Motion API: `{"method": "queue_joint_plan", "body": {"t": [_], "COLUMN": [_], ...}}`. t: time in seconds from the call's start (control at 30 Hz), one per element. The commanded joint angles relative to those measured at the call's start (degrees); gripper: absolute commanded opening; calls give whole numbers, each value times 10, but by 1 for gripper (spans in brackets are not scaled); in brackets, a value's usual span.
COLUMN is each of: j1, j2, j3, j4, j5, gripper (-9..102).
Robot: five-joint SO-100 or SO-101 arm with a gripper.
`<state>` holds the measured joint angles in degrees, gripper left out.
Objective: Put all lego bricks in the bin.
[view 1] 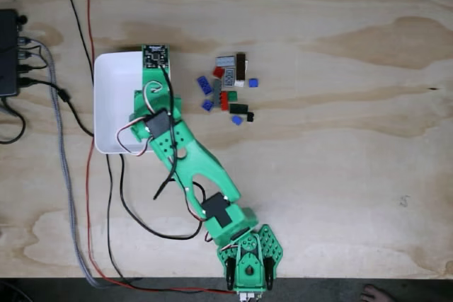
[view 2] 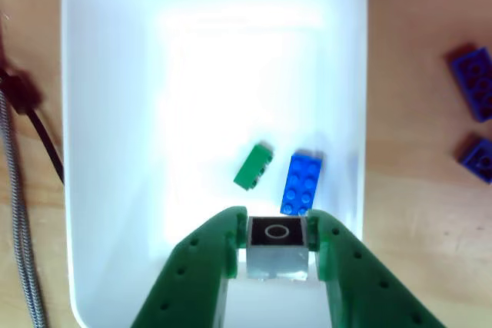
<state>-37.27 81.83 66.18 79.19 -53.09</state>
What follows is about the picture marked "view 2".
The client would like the grey two-by-two brick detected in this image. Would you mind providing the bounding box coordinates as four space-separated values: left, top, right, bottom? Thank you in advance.
244 215 311 281

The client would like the blue two-by-four brick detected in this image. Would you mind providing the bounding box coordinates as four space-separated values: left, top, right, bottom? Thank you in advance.
447 45 492 124
279 149 324 217

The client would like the green one-by-two brick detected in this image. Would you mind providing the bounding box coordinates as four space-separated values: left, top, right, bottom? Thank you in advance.
233 143 276 193

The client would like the blue two-by-two brick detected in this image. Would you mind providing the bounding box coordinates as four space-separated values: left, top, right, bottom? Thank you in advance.
459 134 492 185

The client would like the white plastic bin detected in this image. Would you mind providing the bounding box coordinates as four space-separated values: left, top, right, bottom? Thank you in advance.
60 0 370 328

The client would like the grey braided cable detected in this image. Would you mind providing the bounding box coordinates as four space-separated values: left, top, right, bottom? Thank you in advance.
0 85 43 328
0 85 51 328

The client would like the black camera cable with ferrite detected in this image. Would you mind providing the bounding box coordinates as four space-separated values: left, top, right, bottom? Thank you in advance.
0 12 65 187

